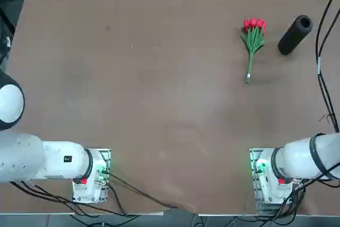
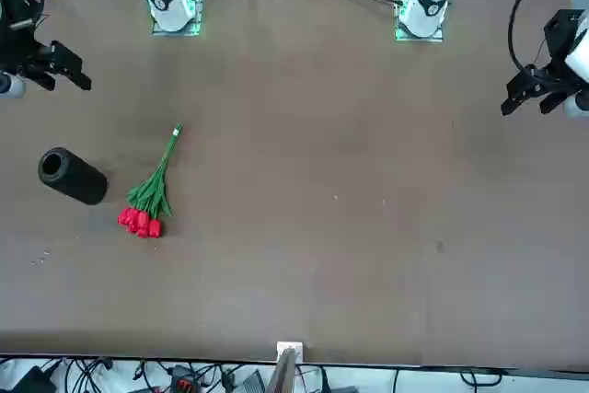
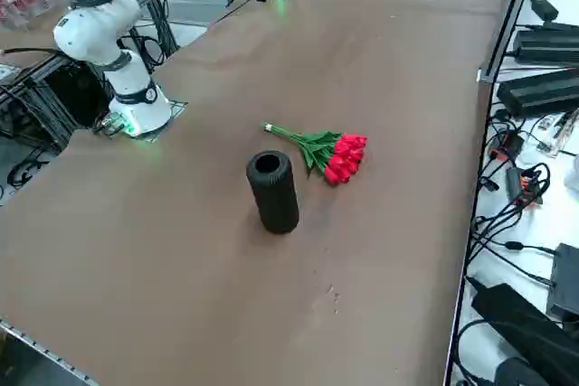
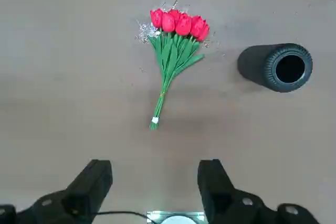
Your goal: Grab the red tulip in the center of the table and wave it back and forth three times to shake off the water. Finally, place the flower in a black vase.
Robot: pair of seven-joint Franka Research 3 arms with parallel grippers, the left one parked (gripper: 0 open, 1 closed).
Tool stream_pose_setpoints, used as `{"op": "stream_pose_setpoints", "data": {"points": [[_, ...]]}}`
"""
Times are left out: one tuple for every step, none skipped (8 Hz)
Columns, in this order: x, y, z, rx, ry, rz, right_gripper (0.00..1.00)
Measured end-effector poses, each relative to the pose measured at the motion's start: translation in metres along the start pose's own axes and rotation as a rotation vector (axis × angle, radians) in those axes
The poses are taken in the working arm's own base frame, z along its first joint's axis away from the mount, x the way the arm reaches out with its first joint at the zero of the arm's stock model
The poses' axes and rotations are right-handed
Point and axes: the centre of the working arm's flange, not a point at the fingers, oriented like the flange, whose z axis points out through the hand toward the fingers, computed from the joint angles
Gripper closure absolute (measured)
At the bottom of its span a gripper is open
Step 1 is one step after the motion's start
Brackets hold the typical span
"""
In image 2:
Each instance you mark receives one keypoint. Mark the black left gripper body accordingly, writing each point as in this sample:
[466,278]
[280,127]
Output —
[561,34]

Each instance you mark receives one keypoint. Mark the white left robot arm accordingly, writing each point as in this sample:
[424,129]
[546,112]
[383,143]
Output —
[428,2]

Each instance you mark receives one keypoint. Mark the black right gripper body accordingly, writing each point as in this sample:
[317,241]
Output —
[18,43]

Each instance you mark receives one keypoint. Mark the black ribbed vase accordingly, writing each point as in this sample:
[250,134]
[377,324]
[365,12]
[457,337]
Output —
[78,181]

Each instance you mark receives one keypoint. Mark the orange black electronic device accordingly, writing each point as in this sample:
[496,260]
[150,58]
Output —
[183,381]

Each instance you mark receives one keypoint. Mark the black power adapter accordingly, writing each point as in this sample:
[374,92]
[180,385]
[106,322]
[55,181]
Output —
[32,379]

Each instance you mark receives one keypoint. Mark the red tulip bouquet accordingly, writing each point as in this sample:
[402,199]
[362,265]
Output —
[145,223]

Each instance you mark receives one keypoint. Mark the aluminium profile post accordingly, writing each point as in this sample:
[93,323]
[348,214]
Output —
[287,365]

